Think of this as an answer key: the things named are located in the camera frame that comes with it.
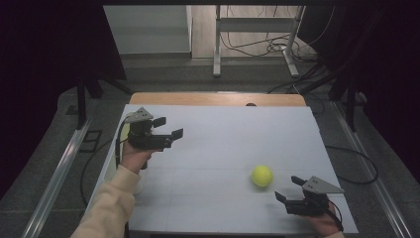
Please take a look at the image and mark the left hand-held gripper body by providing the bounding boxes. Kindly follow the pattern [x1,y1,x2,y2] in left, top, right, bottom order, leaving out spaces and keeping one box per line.
[124,106,173,153]

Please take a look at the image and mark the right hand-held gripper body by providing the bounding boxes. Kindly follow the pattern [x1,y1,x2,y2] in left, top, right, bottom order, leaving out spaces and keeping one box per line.
[283,176,346,218]

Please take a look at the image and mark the yellow tennis ball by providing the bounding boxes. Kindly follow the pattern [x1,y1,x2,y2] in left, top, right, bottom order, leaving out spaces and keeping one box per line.
[251,165,274,188]
[119,123,131,144]

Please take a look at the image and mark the white plastic bin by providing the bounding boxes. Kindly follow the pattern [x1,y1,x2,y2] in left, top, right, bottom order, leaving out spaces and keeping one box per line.
[103,111,155,196]

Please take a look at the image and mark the person's left hand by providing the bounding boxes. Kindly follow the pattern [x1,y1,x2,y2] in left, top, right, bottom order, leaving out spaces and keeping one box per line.
[120,140,157,176]

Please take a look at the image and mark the person's right hand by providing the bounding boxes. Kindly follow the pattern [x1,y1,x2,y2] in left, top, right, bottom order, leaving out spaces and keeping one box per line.
[304,201,343,238]

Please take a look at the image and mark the wooden table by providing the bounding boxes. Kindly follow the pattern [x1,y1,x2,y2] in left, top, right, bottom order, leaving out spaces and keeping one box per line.
[128,91,307,107]

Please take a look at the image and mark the white board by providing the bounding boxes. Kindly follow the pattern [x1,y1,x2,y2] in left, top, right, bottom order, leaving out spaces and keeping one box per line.
[86,104,360,235]

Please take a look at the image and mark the black metal stand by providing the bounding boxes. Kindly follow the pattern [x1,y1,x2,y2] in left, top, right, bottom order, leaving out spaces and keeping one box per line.
[74,73,134,131]
[296,62,368,133]

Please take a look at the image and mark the white cabinet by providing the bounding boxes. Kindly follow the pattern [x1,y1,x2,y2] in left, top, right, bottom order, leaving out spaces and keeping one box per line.
[103,4,193,56]

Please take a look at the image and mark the dark curtain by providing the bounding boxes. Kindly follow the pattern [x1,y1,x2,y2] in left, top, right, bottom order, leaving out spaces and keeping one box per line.
[0,0,127,199]
[298,0,420,184]

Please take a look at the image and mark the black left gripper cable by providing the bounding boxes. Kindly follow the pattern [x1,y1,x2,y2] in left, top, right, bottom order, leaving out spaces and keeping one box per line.
[114,116,132,171]

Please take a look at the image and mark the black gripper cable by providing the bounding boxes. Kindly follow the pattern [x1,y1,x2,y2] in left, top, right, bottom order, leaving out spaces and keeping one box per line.
[114,116,132,171]
[328,199,345,232]

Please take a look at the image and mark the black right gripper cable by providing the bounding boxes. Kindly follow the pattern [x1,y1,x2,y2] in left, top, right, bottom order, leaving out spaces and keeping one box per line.
[328,199,345,232]

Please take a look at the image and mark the aluminium floor rail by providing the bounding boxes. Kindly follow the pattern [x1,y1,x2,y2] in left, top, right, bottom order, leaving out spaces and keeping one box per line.
[21,118,94,238]
[331,100,414,238]

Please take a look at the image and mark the black floor cable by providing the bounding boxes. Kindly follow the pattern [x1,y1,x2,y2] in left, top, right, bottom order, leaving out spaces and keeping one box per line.
[325,145,380,185]
[79,138,114,208]

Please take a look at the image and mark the tangle of floor cables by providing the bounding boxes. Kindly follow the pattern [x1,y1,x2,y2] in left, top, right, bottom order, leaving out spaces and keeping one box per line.
[220,4,336,60]

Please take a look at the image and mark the white metal desk frame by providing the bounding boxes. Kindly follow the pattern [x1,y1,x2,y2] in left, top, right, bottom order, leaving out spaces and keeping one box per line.
[212,4,307,79]

